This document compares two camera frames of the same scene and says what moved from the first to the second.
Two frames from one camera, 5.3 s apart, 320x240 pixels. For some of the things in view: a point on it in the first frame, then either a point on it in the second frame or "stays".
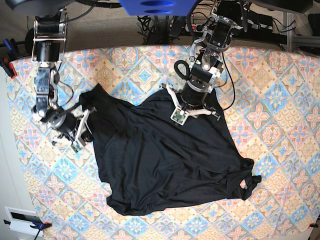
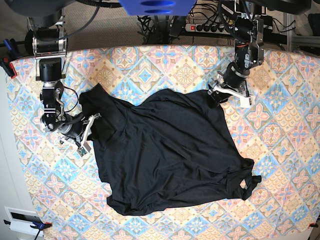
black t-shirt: (148, 161) stays
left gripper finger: (193, 112) to (245, 101)
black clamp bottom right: (314, 225) stays
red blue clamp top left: (12, 48) stays
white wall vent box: (21, 220) stays
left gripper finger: (179, 115) to (219, 96)
